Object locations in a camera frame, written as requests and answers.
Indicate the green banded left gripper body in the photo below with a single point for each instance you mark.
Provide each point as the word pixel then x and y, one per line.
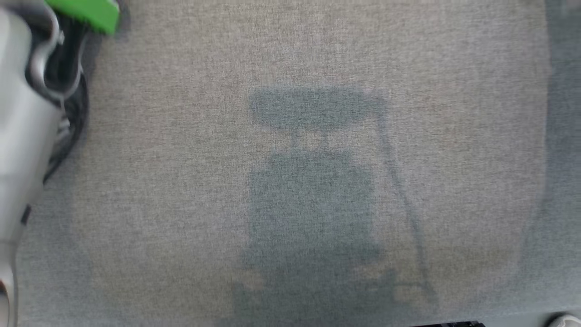
pixel 86 11

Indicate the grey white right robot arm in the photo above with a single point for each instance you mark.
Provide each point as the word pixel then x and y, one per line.
pixel 565 321

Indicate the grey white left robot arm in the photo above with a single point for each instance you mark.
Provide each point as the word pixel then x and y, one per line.
pixel 18 113

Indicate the grey fabric sofa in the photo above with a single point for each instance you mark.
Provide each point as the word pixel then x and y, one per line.
pixel 317 54

